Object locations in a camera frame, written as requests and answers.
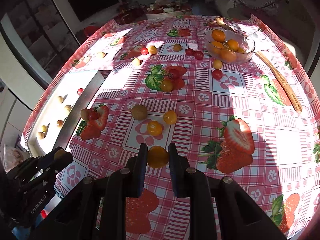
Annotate pale fruit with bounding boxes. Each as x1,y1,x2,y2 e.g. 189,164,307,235
54,149,67,160

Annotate orange yellow cherry tomato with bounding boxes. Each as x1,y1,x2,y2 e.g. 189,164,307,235
147,146,169,168

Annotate red cherry tomato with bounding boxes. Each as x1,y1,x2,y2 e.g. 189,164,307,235
77,88,84,95

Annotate longan at tray corner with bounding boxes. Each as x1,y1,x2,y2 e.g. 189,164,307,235
37,132,45,139

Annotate white rectangular tray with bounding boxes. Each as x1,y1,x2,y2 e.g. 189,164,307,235
26,70,105,157

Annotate yellow tomato in tray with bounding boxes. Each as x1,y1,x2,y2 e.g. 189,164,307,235
42,125,48,132

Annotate brown glossy fruit in tray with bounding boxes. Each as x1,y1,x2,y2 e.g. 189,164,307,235
56,120,64,127

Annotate large longan in tray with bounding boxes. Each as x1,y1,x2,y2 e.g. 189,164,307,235
65,105,72,112

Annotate brown longan by strawberry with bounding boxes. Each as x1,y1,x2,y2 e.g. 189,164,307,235
80,108,90,121

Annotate small longan in tray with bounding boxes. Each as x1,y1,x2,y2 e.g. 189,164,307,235
57,96,63,103

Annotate red tomato beside longan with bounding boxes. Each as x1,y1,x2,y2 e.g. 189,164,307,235
88,110,100,120

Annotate orange tomato on leaf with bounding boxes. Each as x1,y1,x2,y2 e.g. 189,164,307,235
160,79,173,93

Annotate strawberry pattern tablecloth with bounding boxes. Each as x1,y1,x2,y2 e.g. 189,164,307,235
21,15,320,240

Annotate red tomato near bowl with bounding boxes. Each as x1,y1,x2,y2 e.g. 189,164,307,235
212,69,223,80

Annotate pale longan far centre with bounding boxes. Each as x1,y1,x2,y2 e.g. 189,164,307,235
132,58,140,66

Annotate pale longan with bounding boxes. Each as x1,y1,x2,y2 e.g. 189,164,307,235
98,51,105,58
132,58,140,66

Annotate yellow tomato below bowl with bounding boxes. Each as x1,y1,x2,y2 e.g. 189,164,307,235
213,60,223,69

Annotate pale longan far left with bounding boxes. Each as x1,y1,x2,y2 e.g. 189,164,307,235
98,51,105,58

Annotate red tomato pair right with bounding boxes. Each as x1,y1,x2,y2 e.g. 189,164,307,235
194,50,204,60

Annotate red tomato pair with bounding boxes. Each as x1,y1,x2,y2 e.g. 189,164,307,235
185,48,194,56
194,50,204,60

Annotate red tomato pair left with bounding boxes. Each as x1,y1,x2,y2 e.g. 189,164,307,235
185,48,194,56

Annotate orange tomato on paw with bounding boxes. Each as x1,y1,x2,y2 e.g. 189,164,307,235
173,43,182,52

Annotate yellow tomato far centre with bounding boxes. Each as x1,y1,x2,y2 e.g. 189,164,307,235
148,46,157,55

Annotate red tomato far centre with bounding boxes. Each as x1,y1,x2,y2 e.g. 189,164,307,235
140,47,149,55

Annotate clear glass bowl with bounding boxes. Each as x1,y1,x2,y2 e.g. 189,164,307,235
204,28,255,64

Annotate orange fruit in bowl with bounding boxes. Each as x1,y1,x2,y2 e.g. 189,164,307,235
212,29,226,43

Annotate long wooden tongs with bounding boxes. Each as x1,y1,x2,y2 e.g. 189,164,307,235
216,17,303,113

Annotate cluttered coffee table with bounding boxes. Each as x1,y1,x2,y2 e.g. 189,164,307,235
144,0,193,19

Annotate white sofa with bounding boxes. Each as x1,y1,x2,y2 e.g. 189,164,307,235
215,0,280,20

